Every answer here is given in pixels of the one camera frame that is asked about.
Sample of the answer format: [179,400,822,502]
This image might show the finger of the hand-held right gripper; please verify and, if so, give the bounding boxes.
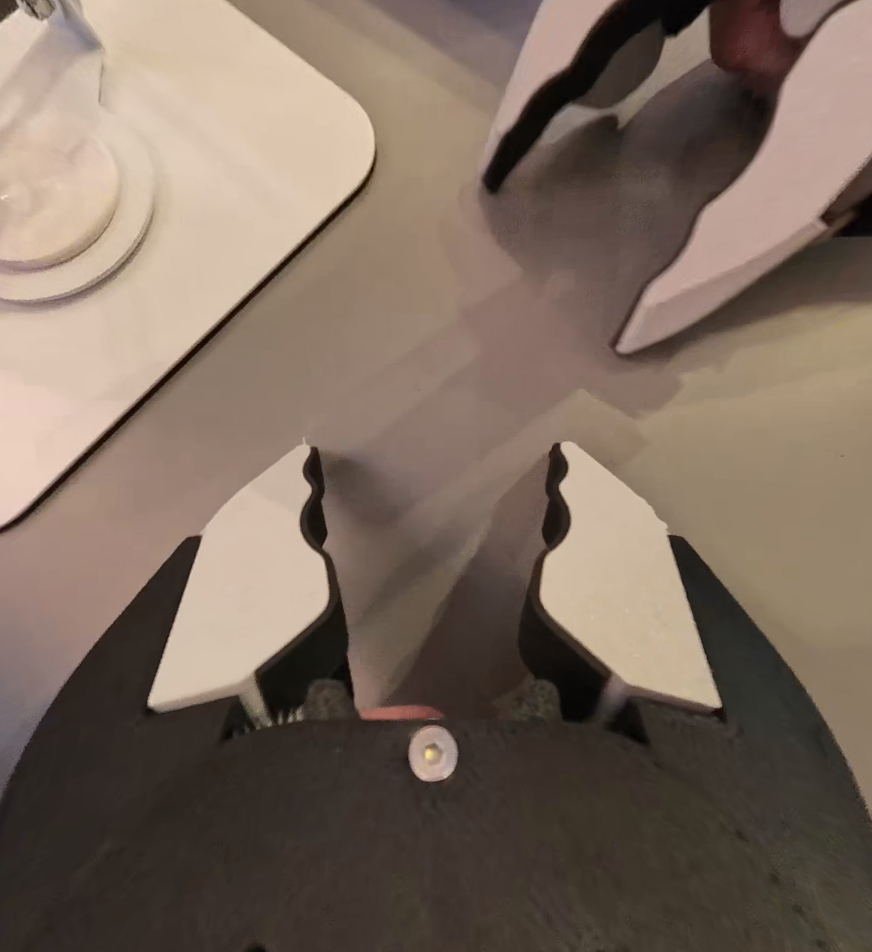
[614,0,872,358]
[480,0,712,194]

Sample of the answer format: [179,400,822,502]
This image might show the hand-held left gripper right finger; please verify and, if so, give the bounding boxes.
[520,441,724,724]

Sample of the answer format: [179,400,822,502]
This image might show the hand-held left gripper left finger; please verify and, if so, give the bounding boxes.
[148,442,352,718]

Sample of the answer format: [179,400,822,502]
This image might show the person's right hand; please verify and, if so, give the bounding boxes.
[707,0,816,93]

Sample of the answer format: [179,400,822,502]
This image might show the clear round stand foot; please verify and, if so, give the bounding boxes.
[0,0,157,307]

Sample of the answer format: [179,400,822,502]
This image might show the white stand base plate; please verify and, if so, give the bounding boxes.
[0,0,379,541]

